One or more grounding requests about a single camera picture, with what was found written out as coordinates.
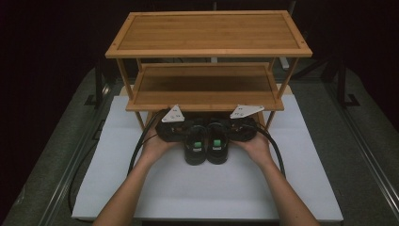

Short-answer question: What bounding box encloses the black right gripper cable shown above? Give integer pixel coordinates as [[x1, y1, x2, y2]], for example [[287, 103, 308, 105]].
[[249, 122, 287, 179]]

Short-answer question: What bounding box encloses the white foam board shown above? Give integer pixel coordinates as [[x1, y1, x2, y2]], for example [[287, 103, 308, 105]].
[[71, 93, 344, 222]]

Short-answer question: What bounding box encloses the person's left hand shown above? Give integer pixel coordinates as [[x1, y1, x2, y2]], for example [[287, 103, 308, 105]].
[[140, 127, 181, 166]]

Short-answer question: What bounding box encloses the black metal stand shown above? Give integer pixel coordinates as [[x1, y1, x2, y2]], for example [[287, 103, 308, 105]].
[[336, 57, 361, 109], [85, 58, 110, 109]]

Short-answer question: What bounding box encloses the tan board under rack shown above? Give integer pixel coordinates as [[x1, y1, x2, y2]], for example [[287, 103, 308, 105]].
[[120, 83, 294, 97]]

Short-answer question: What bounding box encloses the three-tier wooden shoe rack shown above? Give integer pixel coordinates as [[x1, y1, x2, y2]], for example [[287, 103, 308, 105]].
[[104, 9, 313, 146]]

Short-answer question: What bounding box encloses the person's right hand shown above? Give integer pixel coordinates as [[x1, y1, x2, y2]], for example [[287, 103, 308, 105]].
[[231, 131, 273, 168]]

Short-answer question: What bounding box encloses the black sandal with green heel tab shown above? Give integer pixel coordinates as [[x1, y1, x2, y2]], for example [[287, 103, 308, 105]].
[[184, 123, 209, 167], [205, 121, 230, 166]]

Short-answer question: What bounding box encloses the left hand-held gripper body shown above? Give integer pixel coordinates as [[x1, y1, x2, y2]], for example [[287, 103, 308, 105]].
[[155, 105, 190, 143]]

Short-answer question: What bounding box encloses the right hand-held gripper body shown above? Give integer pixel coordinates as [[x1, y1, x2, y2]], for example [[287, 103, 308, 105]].
[[227, 104, 265, 142]]

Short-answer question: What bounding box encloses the metal table rail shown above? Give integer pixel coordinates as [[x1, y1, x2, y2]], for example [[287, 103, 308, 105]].
[[39, 82, 111, 226], [326, 82, 399, 218]]

